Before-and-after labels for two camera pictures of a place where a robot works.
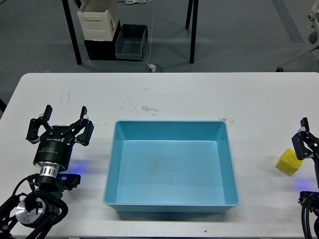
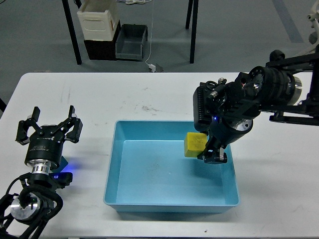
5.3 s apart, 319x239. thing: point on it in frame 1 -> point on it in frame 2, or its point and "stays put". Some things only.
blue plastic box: (170, 167) stays put
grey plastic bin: (129, 42) stays put
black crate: (102, 50) stays put
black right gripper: (304, 144) -> (225, 130)
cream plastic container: (96, 25) stays put
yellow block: (288, 163) -> (194, 143)
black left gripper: (54, 146) -> (46, 144)
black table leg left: (73, 31) stays put
